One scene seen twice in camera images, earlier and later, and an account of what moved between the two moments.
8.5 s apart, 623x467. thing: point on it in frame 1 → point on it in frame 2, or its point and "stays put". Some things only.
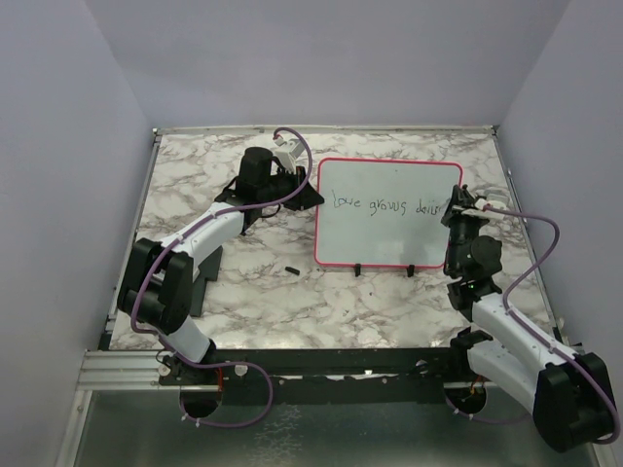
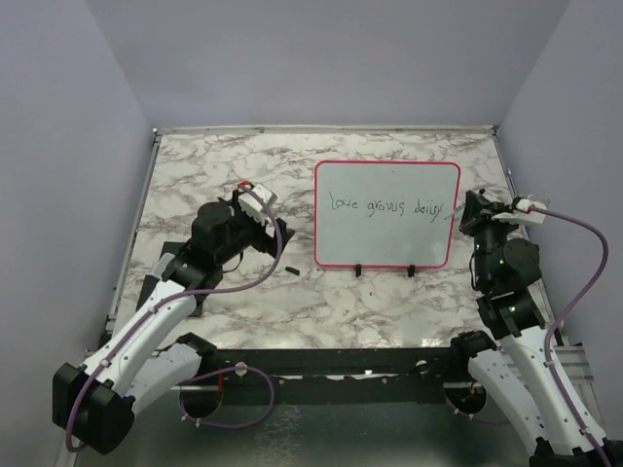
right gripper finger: [458, 197] → [475, 203]
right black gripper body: [463, 229] → [488, 235]
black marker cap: [292, 269] stays put
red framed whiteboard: [384, 212] stays put
